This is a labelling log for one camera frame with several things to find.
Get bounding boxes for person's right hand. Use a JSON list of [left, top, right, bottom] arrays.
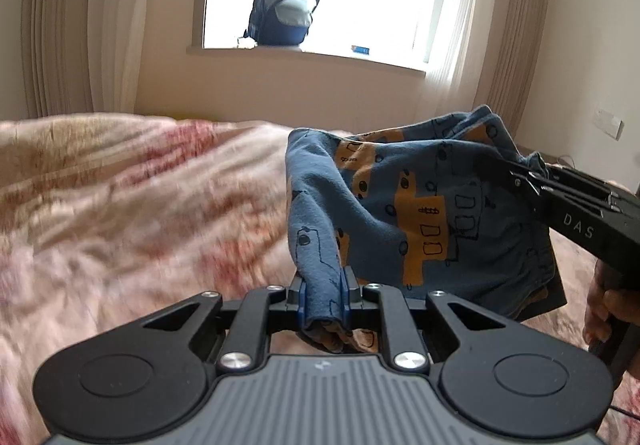
[[582, 255, 632, 352]]

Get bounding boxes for blue patterned pants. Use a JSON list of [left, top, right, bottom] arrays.
[[285, 105, 568, 357]]

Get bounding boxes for floral pink blanket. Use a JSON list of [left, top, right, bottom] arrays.
[[0, 112, 640, 445]]

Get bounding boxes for beige curtain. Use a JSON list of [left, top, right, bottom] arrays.
[[20, 0, 153, 120], [417, 0, 557, 152]]

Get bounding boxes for dark blue backpack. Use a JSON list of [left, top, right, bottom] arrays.
[[243, 0, 321, 47]]

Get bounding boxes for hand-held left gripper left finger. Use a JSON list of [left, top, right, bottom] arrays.
[[142, 275, 307, 372]]

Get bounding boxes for black cable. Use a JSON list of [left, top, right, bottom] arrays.
[[606, 404, 640, 421]]

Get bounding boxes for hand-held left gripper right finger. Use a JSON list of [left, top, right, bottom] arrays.
[[340, 266, 508, 371]]

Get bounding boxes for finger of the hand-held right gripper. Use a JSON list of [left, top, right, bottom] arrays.
[[475, 157, 551, 216], [521, 151, 565, 180]]

